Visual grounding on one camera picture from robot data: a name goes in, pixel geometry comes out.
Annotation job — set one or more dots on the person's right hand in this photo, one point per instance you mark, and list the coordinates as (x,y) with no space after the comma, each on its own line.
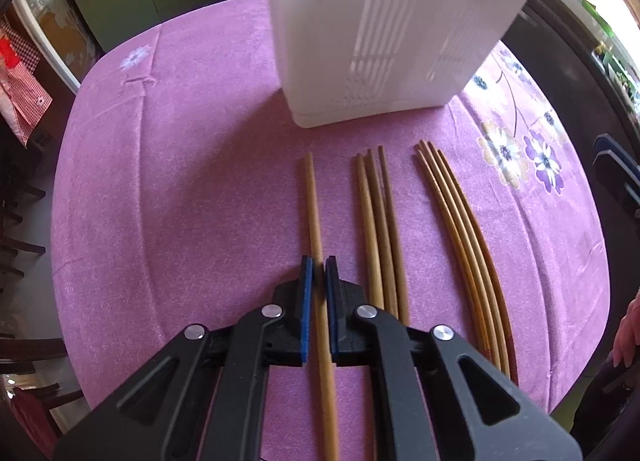
(630,331)

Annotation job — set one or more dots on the white plastic utensil holder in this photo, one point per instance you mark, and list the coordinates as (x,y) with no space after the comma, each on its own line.
(350,16)

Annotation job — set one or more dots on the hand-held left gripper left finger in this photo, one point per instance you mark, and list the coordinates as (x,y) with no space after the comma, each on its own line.
(306,311)

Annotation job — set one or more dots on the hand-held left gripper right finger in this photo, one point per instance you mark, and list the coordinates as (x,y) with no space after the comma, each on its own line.
(331,311)

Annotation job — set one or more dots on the purple floral tablecloth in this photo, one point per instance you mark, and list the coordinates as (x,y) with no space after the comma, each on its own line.
(175,191)

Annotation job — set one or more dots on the frosted glass sliding door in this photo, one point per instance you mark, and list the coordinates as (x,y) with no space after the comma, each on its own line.
(50,26)

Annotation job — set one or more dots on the light bamboo chopstick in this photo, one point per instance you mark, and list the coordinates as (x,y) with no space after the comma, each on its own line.
(391,221)
(366,221)
(312,216)
(379,221)

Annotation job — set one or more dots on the red checked apron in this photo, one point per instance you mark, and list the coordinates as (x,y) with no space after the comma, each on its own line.
(15,91)

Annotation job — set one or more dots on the dark kitchen base cabinet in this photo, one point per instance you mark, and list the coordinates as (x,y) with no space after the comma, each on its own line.
(560,66)

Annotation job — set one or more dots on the reddish brown chopstick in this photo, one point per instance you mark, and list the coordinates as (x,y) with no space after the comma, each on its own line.
(469,241)
(460,241)
(478,241)
(451,241)

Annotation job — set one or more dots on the dark wooden chair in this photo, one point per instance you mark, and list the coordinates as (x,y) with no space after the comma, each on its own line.
(30,346)

